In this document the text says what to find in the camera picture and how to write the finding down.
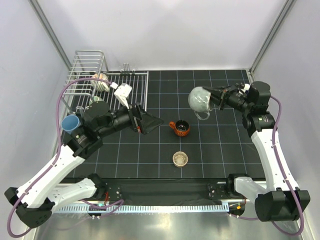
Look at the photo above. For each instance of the small tan ceramic cup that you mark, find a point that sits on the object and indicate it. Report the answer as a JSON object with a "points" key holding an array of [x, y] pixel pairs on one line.
{"points": [[180, 159]]}

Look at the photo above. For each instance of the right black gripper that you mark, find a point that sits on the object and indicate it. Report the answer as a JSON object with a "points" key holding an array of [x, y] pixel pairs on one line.
{"points": [[225, 92]]}

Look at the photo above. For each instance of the grey speckled round mug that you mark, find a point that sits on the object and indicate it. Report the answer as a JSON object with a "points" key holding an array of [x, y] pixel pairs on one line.
{"points": [[199, 100]]}

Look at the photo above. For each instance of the light blue plastic cup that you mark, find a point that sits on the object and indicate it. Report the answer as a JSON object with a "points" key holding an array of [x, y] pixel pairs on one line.
{"points": [[70, 123]]}

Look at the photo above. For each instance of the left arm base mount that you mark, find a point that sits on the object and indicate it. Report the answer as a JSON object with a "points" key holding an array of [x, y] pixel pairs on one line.
{"points": [[112, 192]]}

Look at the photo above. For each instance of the mint green plastic cup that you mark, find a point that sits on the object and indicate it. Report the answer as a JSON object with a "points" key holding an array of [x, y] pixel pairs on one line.
{"points": [[95, 99]]}

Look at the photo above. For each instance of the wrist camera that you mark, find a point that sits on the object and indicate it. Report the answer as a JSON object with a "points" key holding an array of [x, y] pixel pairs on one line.
{"points": [[121, 92], [244, 87]]}

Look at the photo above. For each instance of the slotted cable duct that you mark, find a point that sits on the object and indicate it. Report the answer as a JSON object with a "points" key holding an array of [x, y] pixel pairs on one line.
{"points": [[79, 208]]}

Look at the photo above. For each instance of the metal wire dish rack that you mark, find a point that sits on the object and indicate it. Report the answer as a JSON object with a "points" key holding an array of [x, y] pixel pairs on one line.
{"points": [[93, 63]]}

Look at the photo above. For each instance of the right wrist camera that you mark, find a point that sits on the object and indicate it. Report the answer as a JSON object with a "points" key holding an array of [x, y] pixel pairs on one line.
{"points": [[244, 87]]}

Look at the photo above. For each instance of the beige ribbed ceramic mug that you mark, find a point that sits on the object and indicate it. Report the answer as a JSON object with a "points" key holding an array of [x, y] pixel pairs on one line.
{"points": [[100, 81]]}

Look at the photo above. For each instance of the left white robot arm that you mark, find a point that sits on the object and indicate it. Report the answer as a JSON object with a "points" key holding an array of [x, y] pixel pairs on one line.
{"points": [[36, 200]]}

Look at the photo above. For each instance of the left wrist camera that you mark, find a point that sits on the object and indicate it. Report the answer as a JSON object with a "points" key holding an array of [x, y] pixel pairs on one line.
{"points": [[121, 92]]}

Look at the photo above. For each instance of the orange black ceramic mug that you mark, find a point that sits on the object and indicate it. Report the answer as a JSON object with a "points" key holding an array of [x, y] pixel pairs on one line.
{"points": [[181, 128]]}

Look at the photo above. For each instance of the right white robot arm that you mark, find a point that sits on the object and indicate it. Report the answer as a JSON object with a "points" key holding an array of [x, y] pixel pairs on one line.
{"points": [[281, 199]]}

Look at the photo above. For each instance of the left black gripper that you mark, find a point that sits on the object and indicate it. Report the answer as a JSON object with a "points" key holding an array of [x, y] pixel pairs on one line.
{"points": [[140, 120]]}

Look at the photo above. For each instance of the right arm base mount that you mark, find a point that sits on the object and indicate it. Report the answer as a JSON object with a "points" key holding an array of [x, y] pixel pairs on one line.
{"points": [[217, 190]]}

